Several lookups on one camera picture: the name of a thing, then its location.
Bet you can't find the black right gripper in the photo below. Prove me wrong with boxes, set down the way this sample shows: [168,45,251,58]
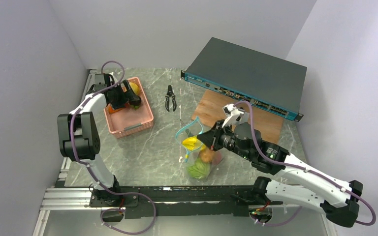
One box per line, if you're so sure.
[197,119,252,160]

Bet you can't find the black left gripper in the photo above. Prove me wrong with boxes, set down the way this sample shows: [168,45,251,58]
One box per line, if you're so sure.
[108,80,138,111]

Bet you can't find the dark purple plum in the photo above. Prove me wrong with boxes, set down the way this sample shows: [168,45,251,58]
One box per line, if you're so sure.
[130,102,141,110]

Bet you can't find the yellow bell pepper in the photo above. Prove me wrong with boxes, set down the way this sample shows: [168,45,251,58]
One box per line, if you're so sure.
[181,136,206,151]

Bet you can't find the clear zip top bag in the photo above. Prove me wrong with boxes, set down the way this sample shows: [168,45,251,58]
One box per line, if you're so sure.
[175,117,223,180]

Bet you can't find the green cabbage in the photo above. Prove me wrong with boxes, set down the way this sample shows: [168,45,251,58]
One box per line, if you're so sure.
[187,161,211,179]

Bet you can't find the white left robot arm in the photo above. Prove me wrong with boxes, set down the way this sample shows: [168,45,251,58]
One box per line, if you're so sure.
[57,73,141,207]

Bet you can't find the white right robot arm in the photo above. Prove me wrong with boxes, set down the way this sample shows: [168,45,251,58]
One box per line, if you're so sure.
[197,120,363,228]

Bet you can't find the yellow pear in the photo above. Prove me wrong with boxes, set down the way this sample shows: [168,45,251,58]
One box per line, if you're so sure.
[129,82,141,96]

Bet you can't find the pink perforated plastic basket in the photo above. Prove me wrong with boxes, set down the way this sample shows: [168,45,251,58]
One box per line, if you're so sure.
[104,77,154,139]

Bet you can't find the orange fruit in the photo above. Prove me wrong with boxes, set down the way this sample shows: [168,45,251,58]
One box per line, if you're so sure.
[107,104,124,114]

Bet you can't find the wooden board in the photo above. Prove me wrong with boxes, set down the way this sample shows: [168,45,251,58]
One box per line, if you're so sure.
[191,90,284,144]

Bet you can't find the black pliers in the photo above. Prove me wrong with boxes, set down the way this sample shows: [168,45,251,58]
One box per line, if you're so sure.
[165,85,177,112]

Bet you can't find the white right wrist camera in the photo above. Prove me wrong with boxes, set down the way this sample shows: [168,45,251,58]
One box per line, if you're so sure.
[222,104,245,127]

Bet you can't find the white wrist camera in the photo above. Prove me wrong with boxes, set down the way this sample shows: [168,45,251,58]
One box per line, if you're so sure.
[94,73,115,87]
[222,104,245,127]

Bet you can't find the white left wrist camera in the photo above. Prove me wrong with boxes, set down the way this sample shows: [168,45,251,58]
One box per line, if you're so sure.
[94,73,115,87]

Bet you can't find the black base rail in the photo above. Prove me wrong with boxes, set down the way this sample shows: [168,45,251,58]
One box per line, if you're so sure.
[89,185,281,219]

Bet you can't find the teal network switch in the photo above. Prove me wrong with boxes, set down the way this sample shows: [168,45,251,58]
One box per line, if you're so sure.
[181,37,307,122]

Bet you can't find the aluminium frame rail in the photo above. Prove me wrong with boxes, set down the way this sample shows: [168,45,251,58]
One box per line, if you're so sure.
[32,69,97,236]

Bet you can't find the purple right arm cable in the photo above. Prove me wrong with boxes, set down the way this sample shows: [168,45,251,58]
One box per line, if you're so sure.
[233,100,377,228]

